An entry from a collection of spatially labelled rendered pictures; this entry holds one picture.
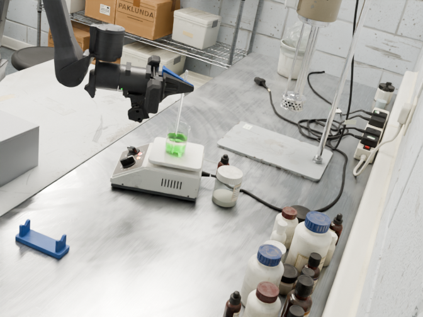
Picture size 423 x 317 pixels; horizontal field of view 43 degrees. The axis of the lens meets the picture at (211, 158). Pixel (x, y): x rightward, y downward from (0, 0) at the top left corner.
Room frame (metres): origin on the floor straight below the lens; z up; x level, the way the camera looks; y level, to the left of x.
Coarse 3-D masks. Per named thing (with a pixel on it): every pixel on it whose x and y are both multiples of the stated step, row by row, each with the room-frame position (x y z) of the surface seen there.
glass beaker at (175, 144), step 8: (184, 120) 1.10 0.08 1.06; (168, 128) 1.06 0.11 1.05; (184, 128) 1.09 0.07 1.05; (168, 136) 1.05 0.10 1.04; (176, 136) 1.05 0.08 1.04; (184, 136) 1.05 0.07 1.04; (168, 144) 1.05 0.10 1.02; (176, 144) 1.05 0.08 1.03; (184, 144) 1.06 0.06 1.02; (168, 152) 1.05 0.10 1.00; (176, 152) 1.05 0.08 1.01; (184, 152) 1.06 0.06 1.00
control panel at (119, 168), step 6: (126, 150) 1.14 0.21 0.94; (144, 150) 1.11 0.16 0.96; (126, 156) 1.10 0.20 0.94; (138, 156) 1.08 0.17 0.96; (144, 156) 1.07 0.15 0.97; (120, 162) 1.08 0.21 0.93; (138, 162) 1.05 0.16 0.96; (120, 168) 1.05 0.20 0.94; (126, 168) 1.04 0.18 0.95; (132, 168) 1.03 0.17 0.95; (114, 174) 1.02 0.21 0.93
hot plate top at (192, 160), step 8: (160, 144) 1.10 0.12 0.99; (192, 144) 1.14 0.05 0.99; (152, 152) 1.06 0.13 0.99; (160, 152) 1.06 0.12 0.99; (192, 152) 1.10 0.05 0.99; (200, 152) 1.10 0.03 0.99; (152, 160) 1.02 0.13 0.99; (160, 160) 1.03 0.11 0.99; (168, 160) 1.04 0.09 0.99; (176, 160) 1.04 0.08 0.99; (184, 160) 1.05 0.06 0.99; (192, 160) 1.06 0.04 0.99; (200, 160) 1.06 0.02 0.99; (184, 168) 1.02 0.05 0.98; (192, 168) 1.03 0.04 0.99; (200, 168) 1.03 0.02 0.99
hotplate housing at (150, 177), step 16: (144, 160) 1.05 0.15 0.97; (112, 176) 1.02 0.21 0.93; (128, 176) 1.02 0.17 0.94; (144, 176) 1.02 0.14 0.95; (160, 176) 1.02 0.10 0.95; (176, 176) 1.02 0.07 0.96; (192, 176) 1.03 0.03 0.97; (208, 176) 1.11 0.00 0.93; (160, 192) 1.02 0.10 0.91; (176, 192) 1.02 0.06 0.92; (192, 192) 1.02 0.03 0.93
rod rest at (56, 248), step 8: (24, 224) 0.79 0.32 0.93; (24, 232) 0.78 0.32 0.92; (32, 232) 0.80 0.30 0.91; (16, 240) 0.77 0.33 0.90; (24, 240) 0.77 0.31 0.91; (32, 240) 0.77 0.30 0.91; (40, 240) 0.78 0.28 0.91; (48, 240) 0.78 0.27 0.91; (56, 240) 0.76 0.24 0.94; (64, 240) 0.77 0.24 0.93; (40, 248) 0.76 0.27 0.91; (48, 248) 0.76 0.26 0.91; (56, 248) 0.75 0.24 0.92; (64, 248) 0.77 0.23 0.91; (56, 256) 0.75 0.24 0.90
